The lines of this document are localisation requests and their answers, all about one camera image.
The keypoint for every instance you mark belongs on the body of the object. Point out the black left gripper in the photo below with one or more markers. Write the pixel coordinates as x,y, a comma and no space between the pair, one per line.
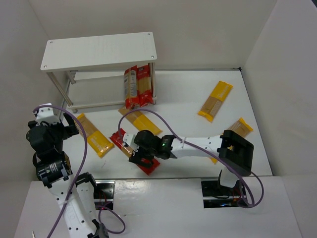
65,129

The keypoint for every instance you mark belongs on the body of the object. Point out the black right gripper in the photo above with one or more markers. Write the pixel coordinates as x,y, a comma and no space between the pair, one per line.
139,155

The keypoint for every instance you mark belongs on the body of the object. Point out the red spaghetti bag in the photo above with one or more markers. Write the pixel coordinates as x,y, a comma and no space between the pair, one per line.
115,138

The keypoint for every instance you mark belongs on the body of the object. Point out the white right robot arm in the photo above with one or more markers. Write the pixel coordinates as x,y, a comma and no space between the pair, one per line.
231,149

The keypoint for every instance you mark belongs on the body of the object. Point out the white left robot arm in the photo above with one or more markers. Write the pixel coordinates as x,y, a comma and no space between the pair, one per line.
74,194

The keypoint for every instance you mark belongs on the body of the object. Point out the yellow pasta bag centre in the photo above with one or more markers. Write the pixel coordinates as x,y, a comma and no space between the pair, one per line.
139,120

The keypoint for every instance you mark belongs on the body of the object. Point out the yellow pasta bag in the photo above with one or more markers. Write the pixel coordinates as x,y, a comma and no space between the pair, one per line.
100,144
241,128
139,120
215,100

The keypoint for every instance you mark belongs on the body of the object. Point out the yellow pasta bag left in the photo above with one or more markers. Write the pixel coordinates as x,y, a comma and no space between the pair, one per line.
100,144

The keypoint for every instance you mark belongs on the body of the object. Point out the white shelf with metal legs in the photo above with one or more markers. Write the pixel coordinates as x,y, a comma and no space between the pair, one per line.
89,71

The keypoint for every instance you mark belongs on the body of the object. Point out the red spaghetti bag shelf left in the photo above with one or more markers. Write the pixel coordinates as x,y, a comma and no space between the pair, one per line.
131,87

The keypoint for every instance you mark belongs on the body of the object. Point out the red spaghetti bag shelf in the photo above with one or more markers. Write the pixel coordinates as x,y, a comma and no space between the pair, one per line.
144,86
131,87

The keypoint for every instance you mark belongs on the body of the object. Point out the red spaghetti bag shelf right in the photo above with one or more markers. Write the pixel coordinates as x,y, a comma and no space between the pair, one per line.
144,86

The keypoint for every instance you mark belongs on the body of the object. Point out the yellow pasta bag near right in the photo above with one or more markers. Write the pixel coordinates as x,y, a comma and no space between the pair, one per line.
241,128

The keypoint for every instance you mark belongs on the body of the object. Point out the yellow pasta bag far right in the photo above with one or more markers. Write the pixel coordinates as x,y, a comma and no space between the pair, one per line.
215,100

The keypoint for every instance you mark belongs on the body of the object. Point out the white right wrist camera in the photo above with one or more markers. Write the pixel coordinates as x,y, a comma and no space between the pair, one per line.
128,139

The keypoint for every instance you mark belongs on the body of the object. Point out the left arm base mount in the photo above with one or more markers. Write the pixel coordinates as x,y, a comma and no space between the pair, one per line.
104,193

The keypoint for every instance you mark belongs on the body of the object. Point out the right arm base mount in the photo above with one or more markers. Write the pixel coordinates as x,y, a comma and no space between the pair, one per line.
218,196

